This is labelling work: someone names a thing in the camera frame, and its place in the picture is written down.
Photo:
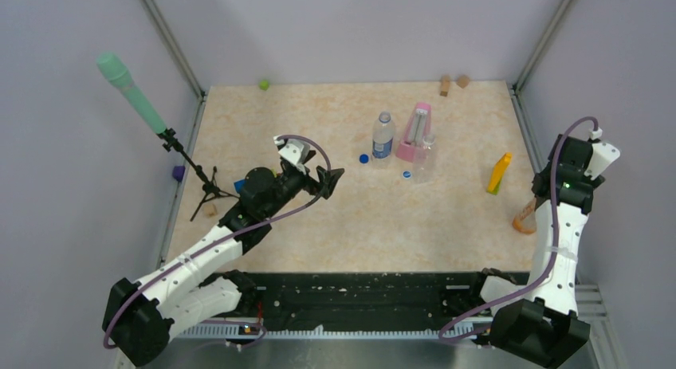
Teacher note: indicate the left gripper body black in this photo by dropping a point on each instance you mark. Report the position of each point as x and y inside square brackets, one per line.
[297, 181]

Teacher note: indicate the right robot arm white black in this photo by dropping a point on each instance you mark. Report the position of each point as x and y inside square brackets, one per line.
[542, 325]

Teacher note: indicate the clear bottle white cap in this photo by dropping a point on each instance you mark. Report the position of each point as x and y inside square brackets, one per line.
[424, 159]

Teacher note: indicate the toy brick car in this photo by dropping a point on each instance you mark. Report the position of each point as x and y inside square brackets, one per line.
[240, 185]

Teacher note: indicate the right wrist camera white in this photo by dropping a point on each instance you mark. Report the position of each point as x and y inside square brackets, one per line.
[603, 155]

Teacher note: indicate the black microphone tripod stand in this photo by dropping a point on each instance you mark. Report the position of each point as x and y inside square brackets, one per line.
[210, 188]

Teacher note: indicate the green microphone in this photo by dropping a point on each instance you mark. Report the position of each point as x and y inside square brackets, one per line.
[116, 73]

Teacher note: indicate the pink metronome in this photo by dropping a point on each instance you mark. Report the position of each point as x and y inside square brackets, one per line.
[418, 126]

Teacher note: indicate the tall wooden block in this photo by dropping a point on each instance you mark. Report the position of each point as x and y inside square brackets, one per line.
[445, 84]

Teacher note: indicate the wooden cube near tripod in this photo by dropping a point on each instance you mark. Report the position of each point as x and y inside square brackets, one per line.
[209, 210]

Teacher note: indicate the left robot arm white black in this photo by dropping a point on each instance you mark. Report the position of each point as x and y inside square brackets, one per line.
[143, 316]

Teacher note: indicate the clear bottle blue label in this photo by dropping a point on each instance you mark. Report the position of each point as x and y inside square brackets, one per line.
[382, 139]

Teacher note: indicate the purple small block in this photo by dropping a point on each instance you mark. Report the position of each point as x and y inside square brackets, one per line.
[178, 173]

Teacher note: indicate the orange juice bottle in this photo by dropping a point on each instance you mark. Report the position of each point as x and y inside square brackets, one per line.
[525, 221]

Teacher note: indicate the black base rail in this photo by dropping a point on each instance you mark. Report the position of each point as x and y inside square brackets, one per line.
[359, 302]

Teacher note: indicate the small wooden cube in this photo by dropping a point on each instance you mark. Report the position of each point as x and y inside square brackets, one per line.
[463, 81]

